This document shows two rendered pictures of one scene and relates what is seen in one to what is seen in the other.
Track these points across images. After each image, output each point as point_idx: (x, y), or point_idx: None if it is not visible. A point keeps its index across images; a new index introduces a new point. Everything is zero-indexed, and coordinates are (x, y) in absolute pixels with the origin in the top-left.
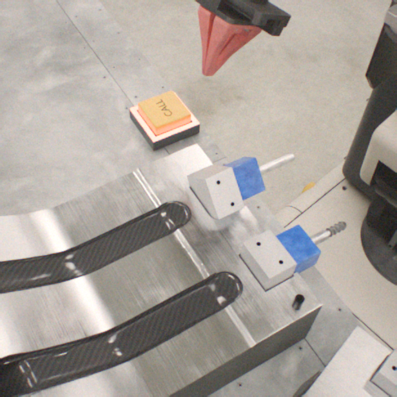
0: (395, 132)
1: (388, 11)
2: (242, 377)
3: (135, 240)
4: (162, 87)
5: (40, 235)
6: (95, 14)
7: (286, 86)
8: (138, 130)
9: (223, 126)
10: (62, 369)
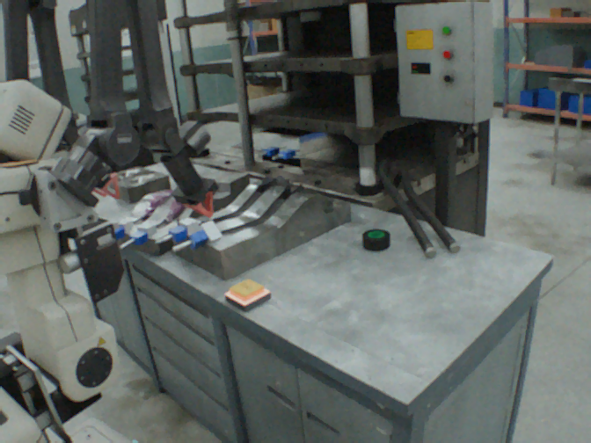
0: (100, 323)
1: (117, 221)
2: None
3: (240, 228)
4: (256, 317)
5: (276, 219)
6: (338, 356)
7: None
8: None
9: None
10: (251, 200)
